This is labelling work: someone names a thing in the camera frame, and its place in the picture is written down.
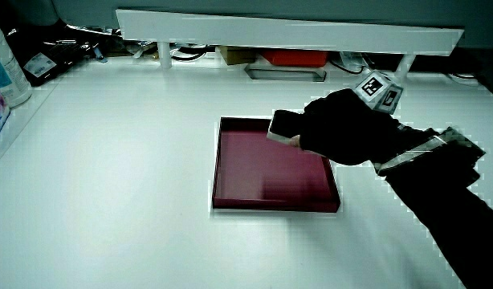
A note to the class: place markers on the person's right hand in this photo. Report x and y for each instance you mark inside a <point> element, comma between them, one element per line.
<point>343,128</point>

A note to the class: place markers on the black and white eraser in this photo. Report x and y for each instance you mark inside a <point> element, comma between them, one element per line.
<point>284,124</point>

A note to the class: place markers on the dark red square tray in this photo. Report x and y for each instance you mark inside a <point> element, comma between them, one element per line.
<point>262,172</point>

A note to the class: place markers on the person's right forearm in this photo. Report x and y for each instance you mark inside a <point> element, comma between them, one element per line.
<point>451,200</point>

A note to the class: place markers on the red box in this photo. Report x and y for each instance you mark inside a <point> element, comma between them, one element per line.
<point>296,57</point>

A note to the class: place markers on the white raised shelf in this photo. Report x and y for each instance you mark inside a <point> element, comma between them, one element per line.
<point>270,32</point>

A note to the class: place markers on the brown cardboard box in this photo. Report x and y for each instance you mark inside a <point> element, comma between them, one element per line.
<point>236,55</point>

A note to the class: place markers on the black bag with white label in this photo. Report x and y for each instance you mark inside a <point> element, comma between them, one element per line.
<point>50,52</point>

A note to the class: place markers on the white plastic bottle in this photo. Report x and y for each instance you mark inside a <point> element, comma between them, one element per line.
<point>7,72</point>

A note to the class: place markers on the grey metal frame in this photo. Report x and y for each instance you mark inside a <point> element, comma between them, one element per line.
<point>284,75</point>

